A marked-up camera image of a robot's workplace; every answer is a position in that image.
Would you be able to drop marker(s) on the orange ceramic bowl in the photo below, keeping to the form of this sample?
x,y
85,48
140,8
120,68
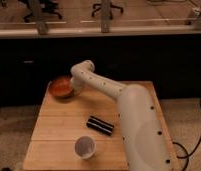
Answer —
x,y
61,87

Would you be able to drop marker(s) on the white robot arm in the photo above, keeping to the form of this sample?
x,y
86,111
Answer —
x,y
144,142

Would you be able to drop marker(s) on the black striped rectangular box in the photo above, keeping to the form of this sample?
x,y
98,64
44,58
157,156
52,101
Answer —
x,y
100,125

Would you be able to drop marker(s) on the white paper cup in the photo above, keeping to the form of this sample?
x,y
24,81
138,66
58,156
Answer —
x,y
85,147

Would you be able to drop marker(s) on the right office chair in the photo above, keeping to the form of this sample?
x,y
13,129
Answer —
x,y
106,6

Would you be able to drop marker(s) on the office chair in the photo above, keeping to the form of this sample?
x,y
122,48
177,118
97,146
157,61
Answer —
x,y
38,7
106,6

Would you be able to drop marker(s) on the left office chair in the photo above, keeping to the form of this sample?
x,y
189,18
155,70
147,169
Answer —
x,y
38,7

